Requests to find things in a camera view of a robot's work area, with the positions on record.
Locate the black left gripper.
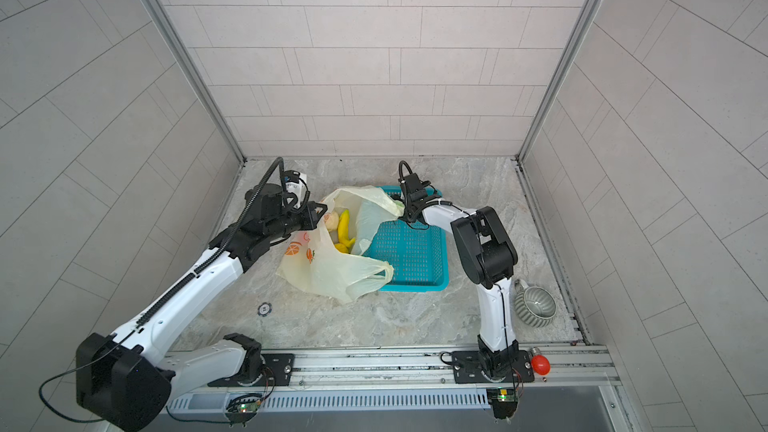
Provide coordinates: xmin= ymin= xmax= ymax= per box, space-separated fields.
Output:
xmin=262 ymin=201 xmax=330 ymax=244

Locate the beige bread roll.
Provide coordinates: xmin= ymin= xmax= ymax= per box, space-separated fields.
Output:
xmin=323 ymin=211 xmax=340 ymax=232

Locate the yellow banana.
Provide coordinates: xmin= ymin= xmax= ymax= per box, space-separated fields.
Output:
xmin=335 ymin=209 xmax=356 ymax=254

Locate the cream printed plastic bag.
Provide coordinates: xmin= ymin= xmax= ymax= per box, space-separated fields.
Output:
xmin=277 ymin=186 xmax=404 ymax=303

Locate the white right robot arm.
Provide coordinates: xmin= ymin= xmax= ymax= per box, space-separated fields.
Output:
xmin=398 ymin=161 xmax=527 ymax=383

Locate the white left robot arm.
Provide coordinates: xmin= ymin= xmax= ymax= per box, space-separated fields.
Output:
xmin=75 ymin=183 xmax=327 ymax=431

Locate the teal plastic basket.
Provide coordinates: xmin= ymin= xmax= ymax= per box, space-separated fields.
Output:
xmin=353 ymin=186 xmax=450 ymax=292

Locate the red emergency stop button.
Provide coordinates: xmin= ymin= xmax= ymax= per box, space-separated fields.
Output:
xmin=531 ymin=354 xmax=551 ymax=377

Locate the left green circuit board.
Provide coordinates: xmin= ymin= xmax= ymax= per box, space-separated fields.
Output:
xmin=225 ymin=393 xmax=263 ymax=424

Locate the green circuit board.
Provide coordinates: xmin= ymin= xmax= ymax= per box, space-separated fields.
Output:
xmin=486 ymin=388 xmax=519 ymax=420
xmin=225 ymin=393 xmax=263 ymax=424

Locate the right green circuit board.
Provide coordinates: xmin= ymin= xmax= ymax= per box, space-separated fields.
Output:
xmin=486 ymin=388 xmax=519 ymax=420

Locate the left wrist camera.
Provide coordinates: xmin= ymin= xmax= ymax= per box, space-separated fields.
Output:
xmin=282 ymin=170 xmax=308 ymax=198

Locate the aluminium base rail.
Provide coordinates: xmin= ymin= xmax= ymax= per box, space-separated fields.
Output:
xmin=165 ymin=343 xmax=621 ymax=421

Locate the aluminium corner post right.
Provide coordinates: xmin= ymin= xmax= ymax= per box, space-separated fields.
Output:
xmin=517 ymin=0 xmax=602 ymax=164

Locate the aluminium corner post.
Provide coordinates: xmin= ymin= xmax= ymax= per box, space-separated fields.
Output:
xmin=141 ymin=0 xmax=246 ymax=164
xmin=517 ymin=0 xmax=602 ymax=164

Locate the aluminium corner post left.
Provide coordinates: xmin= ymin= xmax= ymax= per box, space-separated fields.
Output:
xmin=141 ymin=0 xmax=246 ymax=164

